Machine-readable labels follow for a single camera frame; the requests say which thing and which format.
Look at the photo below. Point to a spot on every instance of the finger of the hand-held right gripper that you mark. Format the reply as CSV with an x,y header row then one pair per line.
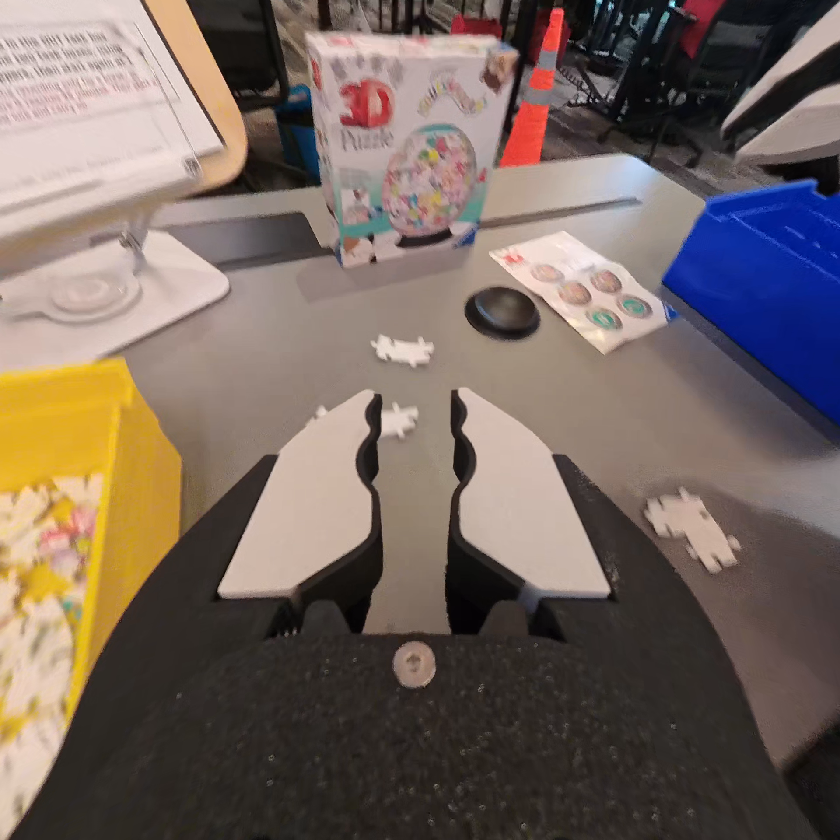
x,y
800,134
787,85

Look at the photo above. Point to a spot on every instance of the colourful puzzle ball box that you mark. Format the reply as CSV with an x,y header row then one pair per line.
x,y
407,131

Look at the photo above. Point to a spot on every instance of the blue plastic basket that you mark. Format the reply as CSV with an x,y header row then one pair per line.
x,y
298,138

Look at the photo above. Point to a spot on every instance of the pile of puzzle pieces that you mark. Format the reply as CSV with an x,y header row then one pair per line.
x,y
39,590

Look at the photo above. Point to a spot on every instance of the black round stand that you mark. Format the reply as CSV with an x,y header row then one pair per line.
x,y
502,308

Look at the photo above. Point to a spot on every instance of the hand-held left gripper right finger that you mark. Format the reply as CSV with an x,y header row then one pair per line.
x,y
531,525

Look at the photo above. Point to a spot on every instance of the orange striped cones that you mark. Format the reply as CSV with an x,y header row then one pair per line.
x,y
535,98

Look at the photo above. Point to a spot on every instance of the teal faced puzzle piece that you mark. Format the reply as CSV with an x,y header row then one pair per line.
x,y
715,551

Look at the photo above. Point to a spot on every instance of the white printed instruction leaflet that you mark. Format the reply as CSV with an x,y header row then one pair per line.
x,y
564,253

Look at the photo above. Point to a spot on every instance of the white base clear stand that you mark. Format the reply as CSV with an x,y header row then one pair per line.
x,y
184,275

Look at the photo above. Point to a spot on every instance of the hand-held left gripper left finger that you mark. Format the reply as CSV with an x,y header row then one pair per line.
x,y
302,525

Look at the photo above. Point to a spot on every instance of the yellow plastic bin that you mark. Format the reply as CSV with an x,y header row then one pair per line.
x,y
144,472

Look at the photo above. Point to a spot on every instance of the black office chair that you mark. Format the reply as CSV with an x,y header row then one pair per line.
x,y
656,79

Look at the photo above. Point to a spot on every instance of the blue object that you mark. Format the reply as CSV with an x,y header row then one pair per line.
x,y
754,295

